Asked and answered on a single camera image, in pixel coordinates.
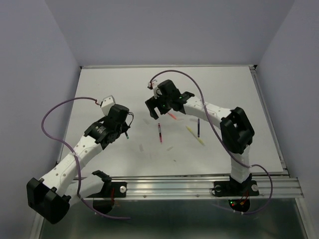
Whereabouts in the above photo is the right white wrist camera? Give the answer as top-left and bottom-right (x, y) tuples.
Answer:
(148, 79), (162, 99)

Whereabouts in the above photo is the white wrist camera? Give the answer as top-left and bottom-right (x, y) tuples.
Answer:
(100, 95), (116, 116)
(148, 79), (162, 99)

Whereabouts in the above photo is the yellow pen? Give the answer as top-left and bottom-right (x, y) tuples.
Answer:
(186, 126), (205, 146)

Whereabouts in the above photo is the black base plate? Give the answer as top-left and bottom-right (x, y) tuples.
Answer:
(210, 180), (260, 197)
(87, 181), (127, 198)

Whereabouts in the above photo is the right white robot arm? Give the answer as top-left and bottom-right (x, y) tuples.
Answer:
(145, 80), (255, 194)

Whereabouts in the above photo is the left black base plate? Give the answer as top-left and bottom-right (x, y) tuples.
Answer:
(87, 181), (127, 198)

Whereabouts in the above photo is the purple pen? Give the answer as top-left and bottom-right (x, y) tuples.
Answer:
(197, 119), (200, 138)

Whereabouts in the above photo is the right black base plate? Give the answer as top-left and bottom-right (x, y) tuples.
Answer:
(210, 180), (260, 197)

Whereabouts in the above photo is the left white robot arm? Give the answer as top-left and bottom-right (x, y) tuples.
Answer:
(26, 104), (130, 224)

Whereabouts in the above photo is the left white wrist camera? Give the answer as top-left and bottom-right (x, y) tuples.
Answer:
(100, 95), (116, 116)

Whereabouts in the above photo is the red pen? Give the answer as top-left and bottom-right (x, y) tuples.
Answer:
(158, 123), (162, 144)

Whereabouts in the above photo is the aluminium mounting rail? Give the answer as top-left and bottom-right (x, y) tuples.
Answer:
(41, 177), (305, 200)

